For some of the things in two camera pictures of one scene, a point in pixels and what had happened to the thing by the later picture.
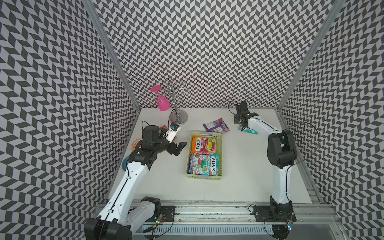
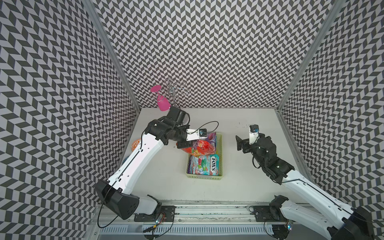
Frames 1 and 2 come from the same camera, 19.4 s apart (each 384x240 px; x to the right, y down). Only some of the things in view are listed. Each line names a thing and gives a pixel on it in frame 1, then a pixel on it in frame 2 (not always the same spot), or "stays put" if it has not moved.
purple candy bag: (218, 125) → (212, 138)
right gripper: (236, 116) → (245, 143)
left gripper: (179, 148) → (184, 144)
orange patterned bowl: (133, 144) stays put
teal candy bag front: (205, 164) stays put
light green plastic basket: (219, 150) stays put
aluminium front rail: (244, 214) stays put
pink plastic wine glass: (163, 103) stays put
